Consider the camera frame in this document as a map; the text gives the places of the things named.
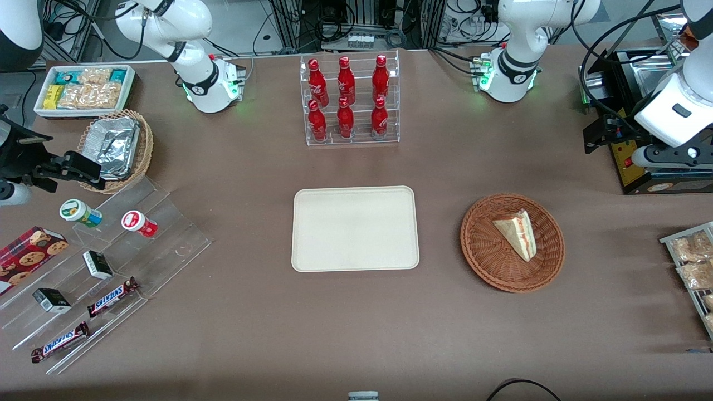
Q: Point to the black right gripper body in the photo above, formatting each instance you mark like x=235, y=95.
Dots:
x=15, y=156

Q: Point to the triangular sandwich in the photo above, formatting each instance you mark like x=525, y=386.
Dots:
x=518, y=234

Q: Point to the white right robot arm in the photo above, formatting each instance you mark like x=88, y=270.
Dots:
x=195, y=55

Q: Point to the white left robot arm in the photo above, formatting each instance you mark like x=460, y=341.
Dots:
x=518, y=44

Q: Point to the light oval wicker basket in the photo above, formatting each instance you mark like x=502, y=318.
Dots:
x=146, y=150

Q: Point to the beige plastic tray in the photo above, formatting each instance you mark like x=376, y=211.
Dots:
x=356, y=228

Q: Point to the brown round wicker basket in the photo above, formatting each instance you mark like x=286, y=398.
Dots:
x=490, y=262

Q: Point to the tray of wrapped snacks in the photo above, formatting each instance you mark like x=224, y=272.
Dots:
x=668, y=239

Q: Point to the aluminium foil container stack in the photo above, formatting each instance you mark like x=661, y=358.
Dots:
x=114, y=147

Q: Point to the green lid cup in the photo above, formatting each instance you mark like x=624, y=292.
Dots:
x=78, y=211

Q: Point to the yellow snack packet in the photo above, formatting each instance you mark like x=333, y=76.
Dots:
x=53, y=96

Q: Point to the large clear cracker bag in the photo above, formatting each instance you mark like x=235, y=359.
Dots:
x=89, y=96

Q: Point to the red lid cup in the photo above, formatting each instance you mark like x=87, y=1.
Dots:
x=136, y=221

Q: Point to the red chocolate cookie box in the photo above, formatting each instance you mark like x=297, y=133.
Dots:
x=30, y=256

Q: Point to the teal snack packet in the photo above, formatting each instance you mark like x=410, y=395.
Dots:
x=66, y=77
x=118, y=75

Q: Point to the white rectangular snack bin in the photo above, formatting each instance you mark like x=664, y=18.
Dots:
x=129, y=92

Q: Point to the small clear cracker bag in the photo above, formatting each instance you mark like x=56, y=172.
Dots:
x=96, y=75

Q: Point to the small black box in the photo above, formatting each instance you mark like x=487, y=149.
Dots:
x=97, y=265
x=52, y=301

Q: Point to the clear acrylic stepped display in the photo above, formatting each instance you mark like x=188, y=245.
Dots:
x=172, y=239

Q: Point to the Snickers chocolate bar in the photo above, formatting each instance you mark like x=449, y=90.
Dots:
x=59, y=342
x=113, y=297

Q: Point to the red soda bottle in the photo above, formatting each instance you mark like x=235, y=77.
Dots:
x=317, y=123
x=345, y=121
x=317, y=83
x=379, y=120
x=380, y=78
x=346, y=81

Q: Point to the clear acrylic bottle rack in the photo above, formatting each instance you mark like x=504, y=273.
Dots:
x=362, y=120

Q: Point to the white power strip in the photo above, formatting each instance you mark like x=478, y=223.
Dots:
x=361, y=40

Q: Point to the small grey device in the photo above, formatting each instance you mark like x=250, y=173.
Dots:
x=363, y=396

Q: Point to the black food warmer machine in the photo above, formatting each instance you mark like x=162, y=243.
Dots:
x=626, y=161

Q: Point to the steel warmer pan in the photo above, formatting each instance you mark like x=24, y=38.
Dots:
x=652, y=72

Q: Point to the clear nut snack bag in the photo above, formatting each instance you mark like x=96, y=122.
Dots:
x=697, y=274
x=708, y=301
x=710, y=322
x=690, y=248

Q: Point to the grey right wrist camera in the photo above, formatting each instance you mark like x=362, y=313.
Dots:
x=14, y=195

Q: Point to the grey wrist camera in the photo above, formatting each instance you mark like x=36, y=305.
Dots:
x=14, y=195
x=668, y=157

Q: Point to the aluminium equipment frame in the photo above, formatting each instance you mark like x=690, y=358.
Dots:
x=289, y=22

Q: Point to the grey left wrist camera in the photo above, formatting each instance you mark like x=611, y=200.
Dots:
x=668, y=157

